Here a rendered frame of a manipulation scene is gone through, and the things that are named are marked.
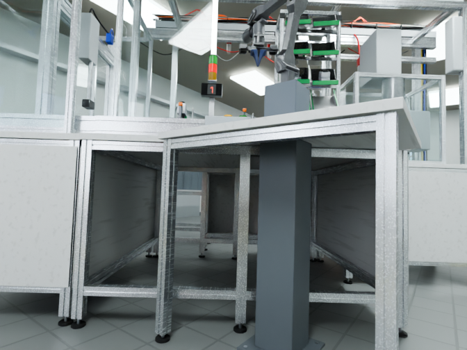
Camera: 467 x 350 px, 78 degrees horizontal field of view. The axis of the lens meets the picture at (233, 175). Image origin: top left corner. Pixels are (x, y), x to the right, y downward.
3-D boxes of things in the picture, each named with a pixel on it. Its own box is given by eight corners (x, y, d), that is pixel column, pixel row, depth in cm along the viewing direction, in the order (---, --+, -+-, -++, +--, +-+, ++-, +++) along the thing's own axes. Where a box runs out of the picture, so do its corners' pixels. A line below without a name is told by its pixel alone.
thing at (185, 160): (411, 150, 130) (411, 143, 130) (78, 139, 129) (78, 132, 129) (317, 171, 271) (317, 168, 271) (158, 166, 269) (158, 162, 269)
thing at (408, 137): (403, 107, 69) (403, 96, 69) (158, 139, 122) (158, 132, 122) (421, 148, 125) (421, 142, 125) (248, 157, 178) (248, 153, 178)
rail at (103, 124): (280, 142, 138) (281, 119, 138) (94, 136, 137) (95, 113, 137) (278, 144, 143) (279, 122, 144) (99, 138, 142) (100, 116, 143)
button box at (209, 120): (250, 130, 131) (251, 116, 131) (204, 128, 130) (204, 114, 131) (249, 132, 138) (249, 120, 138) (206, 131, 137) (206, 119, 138)
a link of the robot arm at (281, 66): (299, 74, 121) (299, 60, 121) (284, 69, 116) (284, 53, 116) (288, 79, 126) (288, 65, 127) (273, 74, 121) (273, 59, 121)
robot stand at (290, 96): (295, 130, 110) (296, 78, 111) (263, 133, 118) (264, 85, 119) (308, 136, 121) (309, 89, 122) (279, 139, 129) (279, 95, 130)
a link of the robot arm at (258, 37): (279, 32, 136) (276, 39, 142) (239, 30, 135) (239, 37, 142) (279, 48, 135) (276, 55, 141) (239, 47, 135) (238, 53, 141)
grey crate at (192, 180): (209, 190, 337) (210, 171, 339) (156, 188, 337) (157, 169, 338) (211, 190, 380) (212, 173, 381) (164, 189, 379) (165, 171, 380)
